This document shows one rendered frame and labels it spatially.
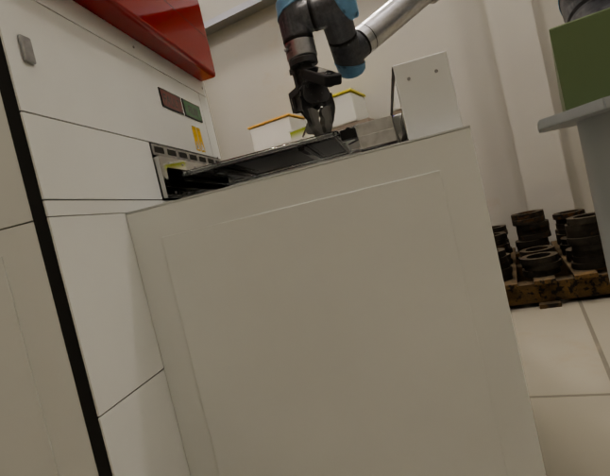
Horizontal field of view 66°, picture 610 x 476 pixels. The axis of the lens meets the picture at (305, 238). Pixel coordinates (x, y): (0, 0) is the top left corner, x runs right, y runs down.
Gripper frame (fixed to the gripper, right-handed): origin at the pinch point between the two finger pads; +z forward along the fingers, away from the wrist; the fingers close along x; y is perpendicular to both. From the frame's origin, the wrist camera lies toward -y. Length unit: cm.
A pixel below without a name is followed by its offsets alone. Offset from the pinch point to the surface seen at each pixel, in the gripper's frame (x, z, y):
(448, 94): -4.2, 2.7, -38.1
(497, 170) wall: -250, 15, 180
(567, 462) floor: -36, 91, -18
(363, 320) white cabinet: 18, 37, -30
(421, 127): 0.3, 7.1, -35.0
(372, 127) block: -3.5, 2.1, -15.3
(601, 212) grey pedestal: -36, 30, -39
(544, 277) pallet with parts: -152, 77, 74
